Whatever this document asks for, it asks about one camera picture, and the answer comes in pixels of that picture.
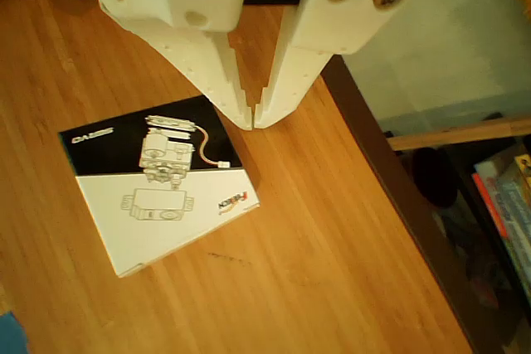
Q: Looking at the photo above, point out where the black and white servo box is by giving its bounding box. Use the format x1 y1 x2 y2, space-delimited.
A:
57 95 261 279

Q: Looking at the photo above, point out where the blue tape square target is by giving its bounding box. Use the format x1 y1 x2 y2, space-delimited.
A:
0 312 30 354

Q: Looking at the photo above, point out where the wooden ladder bookshelf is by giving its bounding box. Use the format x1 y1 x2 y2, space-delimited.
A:
387 116 531 152

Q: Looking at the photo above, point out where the blue book orange spine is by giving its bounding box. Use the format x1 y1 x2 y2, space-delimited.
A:
471 153 531 266

